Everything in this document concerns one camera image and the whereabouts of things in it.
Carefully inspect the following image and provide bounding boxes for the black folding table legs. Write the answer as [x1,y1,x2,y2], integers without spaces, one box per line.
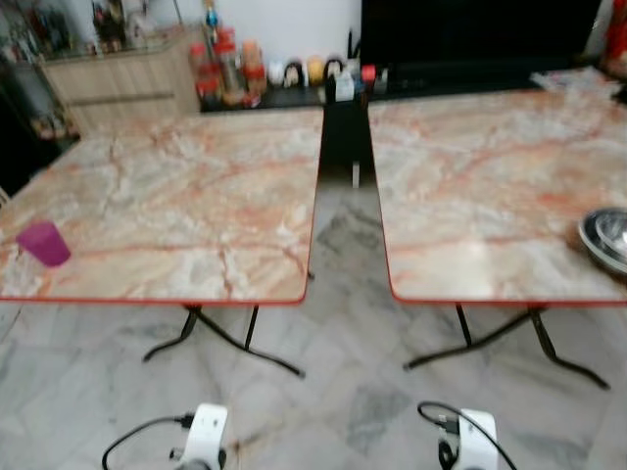
[142,304,307,379]
[405,304,610,391]

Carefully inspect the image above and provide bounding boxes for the purple plastic cup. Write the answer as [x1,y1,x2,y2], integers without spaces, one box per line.
[16,220,72,268]

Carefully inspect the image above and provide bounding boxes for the stainless steel bowl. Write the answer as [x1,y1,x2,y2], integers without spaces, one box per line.
[578,208,627,275]

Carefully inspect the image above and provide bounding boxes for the light wooden drawer cabinet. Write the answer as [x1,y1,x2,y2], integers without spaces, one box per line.
[39,29,202,134]

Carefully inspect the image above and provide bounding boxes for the small white box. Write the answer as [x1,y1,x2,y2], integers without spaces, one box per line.
[335,73,356,102]

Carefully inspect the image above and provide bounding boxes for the slim red-lid jar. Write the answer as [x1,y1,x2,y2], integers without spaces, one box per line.
[190,43,212,101]

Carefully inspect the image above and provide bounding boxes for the printed magazine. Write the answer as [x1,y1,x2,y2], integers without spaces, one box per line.
[531,69,620,94]

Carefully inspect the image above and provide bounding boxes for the orange-filled plastic jar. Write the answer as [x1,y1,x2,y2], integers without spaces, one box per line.
[242,39,265,93]

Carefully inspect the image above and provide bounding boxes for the black television screen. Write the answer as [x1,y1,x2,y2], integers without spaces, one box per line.
[361,0,604,68]

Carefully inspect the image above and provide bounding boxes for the red statue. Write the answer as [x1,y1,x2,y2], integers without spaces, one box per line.
[603,0,627,79]

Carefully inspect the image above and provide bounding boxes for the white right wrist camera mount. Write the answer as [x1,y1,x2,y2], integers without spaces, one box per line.
[458,409,499,470]

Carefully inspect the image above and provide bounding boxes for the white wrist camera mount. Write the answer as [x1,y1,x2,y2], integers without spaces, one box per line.
[458,409,499,470]
[182,403,229,470]

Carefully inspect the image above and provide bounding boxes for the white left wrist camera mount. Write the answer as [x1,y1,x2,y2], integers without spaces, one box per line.
[182,403,229,470]

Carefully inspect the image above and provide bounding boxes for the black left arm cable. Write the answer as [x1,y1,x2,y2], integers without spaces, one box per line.
[102,414,194,470]

